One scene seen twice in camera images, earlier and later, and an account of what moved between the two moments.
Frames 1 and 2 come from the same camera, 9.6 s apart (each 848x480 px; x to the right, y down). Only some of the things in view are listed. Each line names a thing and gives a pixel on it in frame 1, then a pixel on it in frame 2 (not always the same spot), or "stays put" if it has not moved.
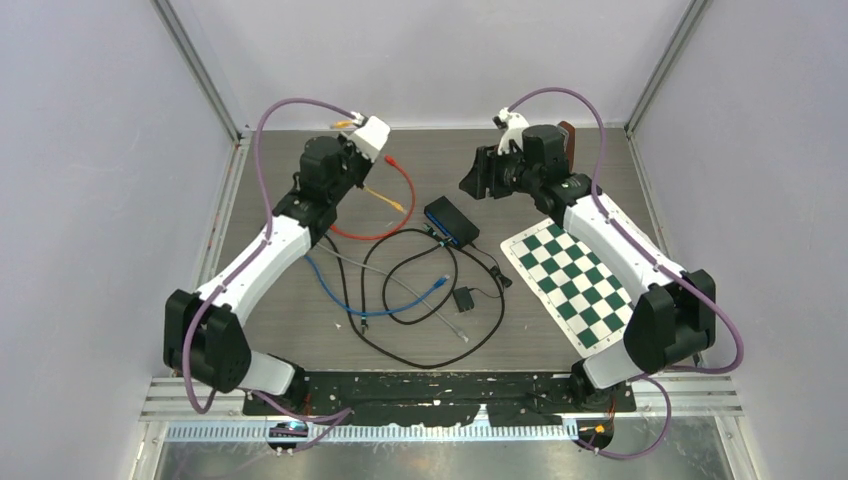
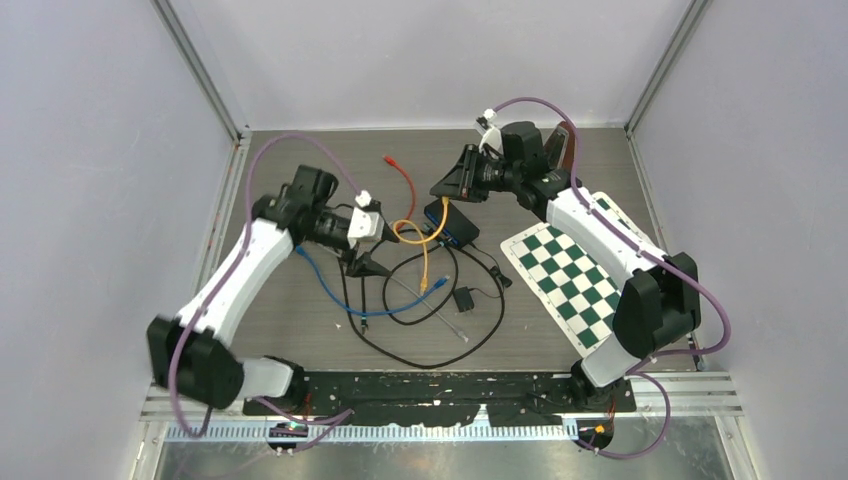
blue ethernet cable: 351,311 stays put
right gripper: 484,174 stays put
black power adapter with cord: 464,296 stays put
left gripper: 366,162 -> 364,265
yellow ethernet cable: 344,124 -> 424,280
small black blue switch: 452,222 stays put
